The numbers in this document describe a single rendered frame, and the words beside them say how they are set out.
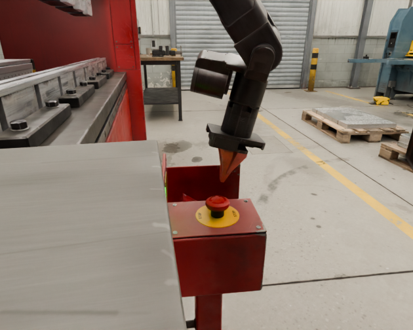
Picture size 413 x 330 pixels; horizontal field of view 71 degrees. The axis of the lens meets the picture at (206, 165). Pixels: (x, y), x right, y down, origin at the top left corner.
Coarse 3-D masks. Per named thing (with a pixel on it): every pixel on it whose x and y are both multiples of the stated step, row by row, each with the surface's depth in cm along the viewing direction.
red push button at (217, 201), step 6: (210, 198) 47; (216, 198) 47; (222, 198) 47; (210, 204) 45; (216, 204) 45; (222, 204) 45; (228, 204) 46; (216, 210) 45; (222, 210) 45; (216, 216) 46; (222, 216) 47
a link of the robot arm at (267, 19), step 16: (224, 0) 39; (240, 0) 39; (256, 0) 39; (224, 16) 41; (240, 16) 40; (256, 16) 40; (240, 32) 41; (256, 32) 41; (272, 32) 40; (240, 48) 42
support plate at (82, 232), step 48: (96, 144) 12; (144, 144) 12; (0, 192) 8; (48, 192) 8; (96, 192) 8; (144, 192) 8; (0, 240) 6; (48, 240) 6; (96, 240) 6; (144, 240) 6; (0, 288) 5; (48, 288) 5; (96, 288) 5; (144, 288) 5
